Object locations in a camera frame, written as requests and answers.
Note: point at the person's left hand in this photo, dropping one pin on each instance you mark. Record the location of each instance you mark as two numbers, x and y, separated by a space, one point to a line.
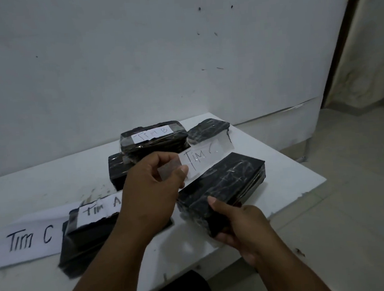
146 198

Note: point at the person's right hand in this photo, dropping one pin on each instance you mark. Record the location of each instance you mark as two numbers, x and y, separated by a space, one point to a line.
249 229

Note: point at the person's left thumb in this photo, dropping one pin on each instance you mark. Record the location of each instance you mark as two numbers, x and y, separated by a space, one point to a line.
179 175

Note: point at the person's right thumb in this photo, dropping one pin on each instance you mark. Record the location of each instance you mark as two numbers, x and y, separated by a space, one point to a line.
218 205

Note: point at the unwrapped black marble tile stack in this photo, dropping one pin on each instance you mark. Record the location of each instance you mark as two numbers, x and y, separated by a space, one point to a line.
225 181

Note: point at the handwritten paper label with tape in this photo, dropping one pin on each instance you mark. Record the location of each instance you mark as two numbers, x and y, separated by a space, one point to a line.
209 155

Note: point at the person's right forearm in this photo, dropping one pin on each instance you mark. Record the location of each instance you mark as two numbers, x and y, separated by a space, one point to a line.
290 275

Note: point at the person's left forearm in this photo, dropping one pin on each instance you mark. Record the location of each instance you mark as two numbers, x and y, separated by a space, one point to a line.
106 275

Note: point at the wrapped black bundle, small label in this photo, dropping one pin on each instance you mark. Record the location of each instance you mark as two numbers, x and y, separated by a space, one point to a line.
158 138

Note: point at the small black marble tile stack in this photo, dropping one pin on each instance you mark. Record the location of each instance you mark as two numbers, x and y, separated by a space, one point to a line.
207 130

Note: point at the black marble tile block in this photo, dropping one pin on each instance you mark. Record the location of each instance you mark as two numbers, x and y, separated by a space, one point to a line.
120 170

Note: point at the metal table leg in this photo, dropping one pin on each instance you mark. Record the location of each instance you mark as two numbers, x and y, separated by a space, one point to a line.
307 148

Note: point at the wrapped black bundle, large label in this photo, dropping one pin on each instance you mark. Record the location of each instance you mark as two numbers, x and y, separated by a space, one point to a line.
85 233

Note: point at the white handwritten paper sheet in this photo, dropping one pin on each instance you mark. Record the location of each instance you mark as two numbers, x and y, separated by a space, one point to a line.
25 237

